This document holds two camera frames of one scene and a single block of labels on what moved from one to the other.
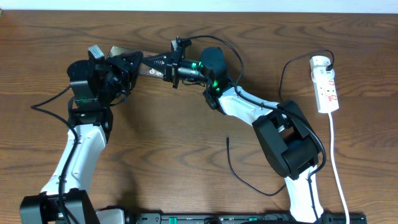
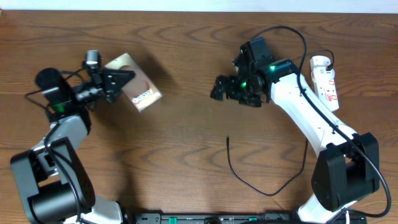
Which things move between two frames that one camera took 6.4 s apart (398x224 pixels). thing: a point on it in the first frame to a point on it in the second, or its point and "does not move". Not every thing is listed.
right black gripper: x=171 y=66 to x=231 y=81
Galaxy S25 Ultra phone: x=144 y=67 to x=140 y=90
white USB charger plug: x=318 y=66 does not move
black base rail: x=245 y=218 does not move
